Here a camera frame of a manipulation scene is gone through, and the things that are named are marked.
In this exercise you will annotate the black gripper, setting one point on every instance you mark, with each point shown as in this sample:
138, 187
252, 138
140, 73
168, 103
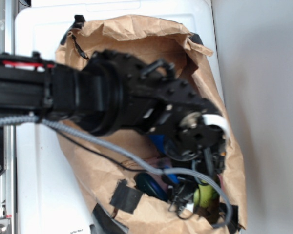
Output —
200, 142

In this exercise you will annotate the green plush animal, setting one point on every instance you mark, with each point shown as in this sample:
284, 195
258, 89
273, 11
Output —
205, 197

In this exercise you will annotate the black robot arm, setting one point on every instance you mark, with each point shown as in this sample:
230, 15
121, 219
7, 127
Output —
118, 91

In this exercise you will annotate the blue plastic bottle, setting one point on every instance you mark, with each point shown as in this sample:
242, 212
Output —
165, 162

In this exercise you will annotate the brown paper bag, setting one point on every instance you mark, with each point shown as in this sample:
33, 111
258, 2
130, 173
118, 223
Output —
98, 170

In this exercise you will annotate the white plastic bin lid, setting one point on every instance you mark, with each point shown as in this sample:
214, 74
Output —
49, 198

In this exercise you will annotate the aluminium frame rail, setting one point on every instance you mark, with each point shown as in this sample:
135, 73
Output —
8, 181

